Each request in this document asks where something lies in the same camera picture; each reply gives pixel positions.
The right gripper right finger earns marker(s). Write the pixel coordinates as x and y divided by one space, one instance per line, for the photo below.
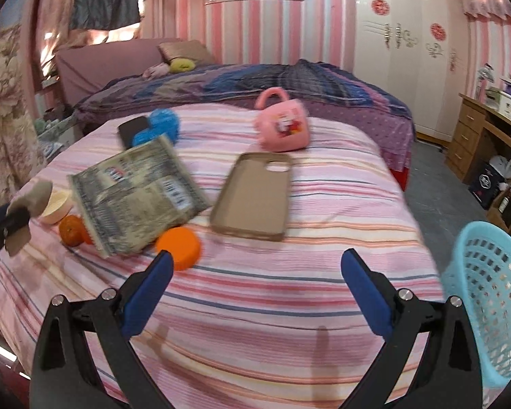
449 372

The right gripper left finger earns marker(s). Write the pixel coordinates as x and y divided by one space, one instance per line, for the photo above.
64 374

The beige paper bag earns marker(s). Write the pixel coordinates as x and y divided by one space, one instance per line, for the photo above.
35 200

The cream plastic lid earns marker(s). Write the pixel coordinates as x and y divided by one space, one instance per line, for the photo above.
59 205

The orange tangerine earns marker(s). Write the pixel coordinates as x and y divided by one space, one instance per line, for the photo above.
70 231

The grey snack wrapper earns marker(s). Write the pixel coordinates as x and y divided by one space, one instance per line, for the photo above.
130 199

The orange plastic cap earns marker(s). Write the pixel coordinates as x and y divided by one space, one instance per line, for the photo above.
184 246

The blue plastic bag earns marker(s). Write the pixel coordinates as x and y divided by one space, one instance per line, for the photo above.
161 123

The orange plastic wrapper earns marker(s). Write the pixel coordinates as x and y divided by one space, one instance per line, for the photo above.
86 236

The floral curtain left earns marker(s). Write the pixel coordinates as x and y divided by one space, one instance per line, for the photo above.
21 155

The light blue plastic basket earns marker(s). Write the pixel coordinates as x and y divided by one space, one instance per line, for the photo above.
479 273

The black smartphone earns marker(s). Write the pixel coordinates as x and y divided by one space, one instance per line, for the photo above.
129 129

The purple bed with plaid blanket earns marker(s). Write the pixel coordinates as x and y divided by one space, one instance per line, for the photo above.
105 81

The black box under desk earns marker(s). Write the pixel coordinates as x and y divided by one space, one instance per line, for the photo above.
485 187

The white helmet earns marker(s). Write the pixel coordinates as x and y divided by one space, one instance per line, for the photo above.
501 165

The pink plush toy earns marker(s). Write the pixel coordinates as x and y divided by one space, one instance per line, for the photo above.
157 71

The wooden desk with drawers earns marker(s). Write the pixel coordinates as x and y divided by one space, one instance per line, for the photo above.
480 134

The yellow plush toy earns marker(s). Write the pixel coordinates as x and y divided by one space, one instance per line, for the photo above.
181 64

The pink striped bedspread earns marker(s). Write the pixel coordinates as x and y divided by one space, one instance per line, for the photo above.
253 324

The brown phone case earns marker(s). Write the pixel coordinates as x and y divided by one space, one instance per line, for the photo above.
254 200

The brown pillow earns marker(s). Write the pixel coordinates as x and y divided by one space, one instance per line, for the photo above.
192 50

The white printer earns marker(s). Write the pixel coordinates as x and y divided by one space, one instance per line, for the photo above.
499 101

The pink cartoon mug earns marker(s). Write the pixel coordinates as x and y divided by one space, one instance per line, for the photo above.
282 123

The desk lamp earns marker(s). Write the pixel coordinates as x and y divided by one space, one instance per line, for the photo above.
485 75

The white wardrobe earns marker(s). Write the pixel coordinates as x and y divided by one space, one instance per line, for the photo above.
416 50

